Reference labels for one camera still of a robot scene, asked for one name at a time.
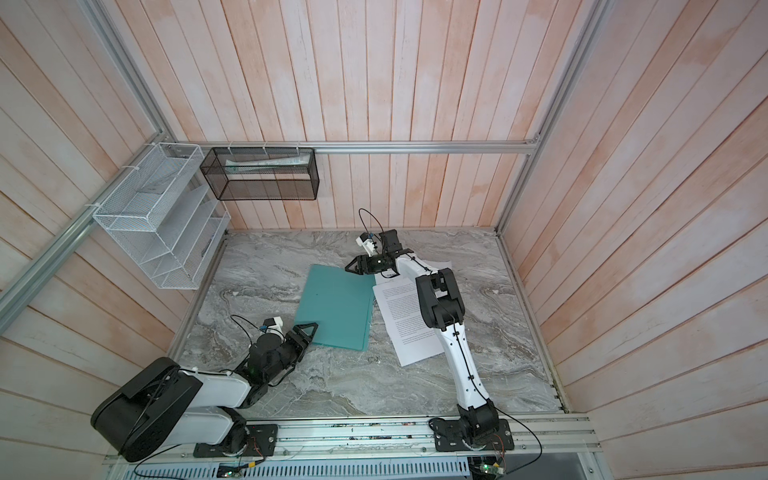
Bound black mesh wall basket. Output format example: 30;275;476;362
200;146;320;201

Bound green file folder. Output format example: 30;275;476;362
295;264;375;351

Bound aluminium mounting rail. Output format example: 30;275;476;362
104;416;601;466

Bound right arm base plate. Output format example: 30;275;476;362
428;417;515;453

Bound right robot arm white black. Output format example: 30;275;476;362
345;229;500;449

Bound white wire mesh rack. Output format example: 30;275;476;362
94;143;230;290

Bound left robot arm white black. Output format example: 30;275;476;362
90;317;318;462

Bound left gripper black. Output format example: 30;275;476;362
265;322;319;382

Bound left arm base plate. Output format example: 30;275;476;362
193;424;279;458

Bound papers in black basket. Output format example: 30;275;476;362
224;154;311;175

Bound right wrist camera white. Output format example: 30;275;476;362
356;232;378;256

